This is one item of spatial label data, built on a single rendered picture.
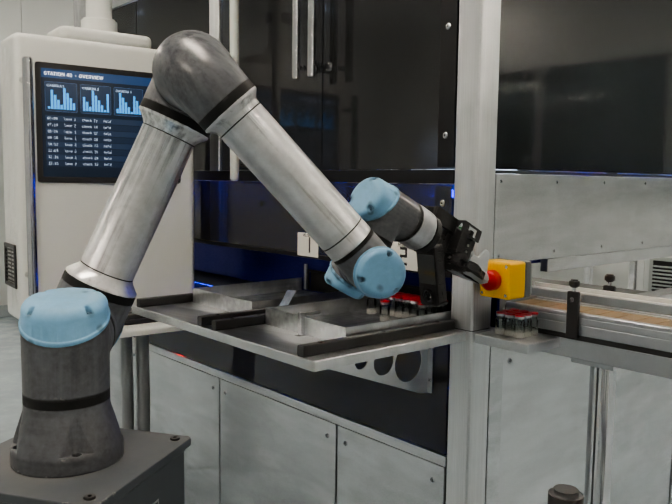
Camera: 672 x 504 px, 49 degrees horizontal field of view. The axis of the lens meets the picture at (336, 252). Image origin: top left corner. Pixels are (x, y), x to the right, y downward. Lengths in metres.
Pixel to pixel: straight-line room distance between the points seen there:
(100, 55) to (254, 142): 1.16
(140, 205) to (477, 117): 0.69
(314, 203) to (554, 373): 0.93
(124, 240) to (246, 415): 1.14
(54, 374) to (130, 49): 1.29
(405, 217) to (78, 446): 0.60
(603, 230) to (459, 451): 0.67
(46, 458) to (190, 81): 0.53
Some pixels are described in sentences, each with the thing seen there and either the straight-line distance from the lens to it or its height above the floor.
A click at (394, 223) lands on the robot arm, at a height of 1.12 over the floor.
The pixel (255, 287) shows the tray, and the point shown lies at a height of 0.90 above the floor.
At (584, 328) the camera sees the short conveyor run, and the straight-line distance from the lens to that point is 1.50.
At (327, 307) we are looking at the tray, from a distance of 1.65.
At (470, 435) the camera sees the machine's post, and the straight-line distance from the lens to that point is 1.58.
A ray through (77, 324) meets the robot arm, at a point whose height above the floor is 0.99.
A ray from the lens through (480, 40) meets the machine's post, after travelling 1.51.
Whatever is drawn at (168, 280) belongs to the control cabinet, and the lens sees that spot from 2.20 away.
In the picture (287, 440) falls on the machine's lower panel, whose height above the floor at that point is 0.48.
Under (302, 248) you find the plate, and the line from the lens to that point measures 1.89.
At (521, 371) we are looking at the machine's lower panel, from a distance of 1.69.
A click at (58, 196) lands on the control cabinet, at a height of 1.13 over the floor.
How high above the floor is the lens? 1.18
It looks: 6 degrees down
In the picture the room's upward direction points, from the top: 1 degrees clockwise
